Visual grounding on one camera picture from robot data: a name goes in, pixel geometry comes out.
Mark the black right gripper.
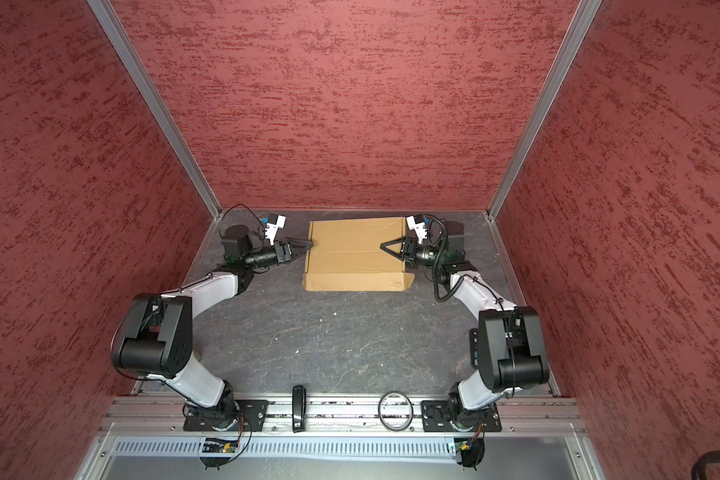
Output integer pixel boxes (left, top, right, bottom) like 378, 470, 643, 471
382, 236, 447, 268

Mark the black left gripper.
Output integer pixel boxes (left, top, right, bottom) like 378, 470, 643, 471
245, 238, 314, 269

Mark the brown cardboard box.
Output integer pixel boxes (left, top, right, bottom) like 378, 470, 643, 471
303, 217, 415, 292

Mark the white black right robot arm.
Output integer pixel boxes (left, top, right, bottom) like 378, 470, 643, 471
380, 214, 550, 431

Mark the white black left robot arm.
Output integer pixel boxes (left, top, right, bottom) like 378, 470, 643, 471
110, 225, 313, 431

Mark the black handheld device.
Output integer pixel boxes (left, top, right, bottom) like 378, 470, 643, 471
291, 385, 307, 433

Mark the black left camera cable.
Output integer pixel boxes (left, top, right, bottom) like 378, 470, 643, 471
218, 203, 268, 232

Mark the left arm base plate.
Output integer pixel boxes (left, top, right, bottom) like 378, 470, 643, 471
182, 399, 269, 434

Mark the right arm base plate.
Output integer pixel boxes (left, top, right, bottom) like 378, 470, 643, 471
420, 400, 502, 434

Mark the black cable ring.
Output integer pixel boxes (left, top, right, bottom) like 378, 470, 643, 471
377, 391, 415, 433

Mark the right rear aluminium corner post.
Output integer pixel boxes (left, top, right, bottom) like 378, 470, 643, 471
487, 0, 602, 223

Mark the aluminium corner post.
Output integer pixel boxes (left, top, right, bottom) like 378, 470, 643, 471
87, 0, 222, 219
487, 0, 602, 223

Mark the aluminium front rail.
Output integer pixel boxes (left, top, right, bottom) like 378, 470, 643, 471
97, 393, 589, 438

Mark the white slotted cable duct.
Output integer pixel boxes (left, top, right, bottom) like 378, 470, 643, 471
112, 436, 456, 462

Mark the left rear aluminium corner post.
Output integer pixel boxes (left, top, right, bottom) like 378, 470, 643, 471
87, 0, 222, 219

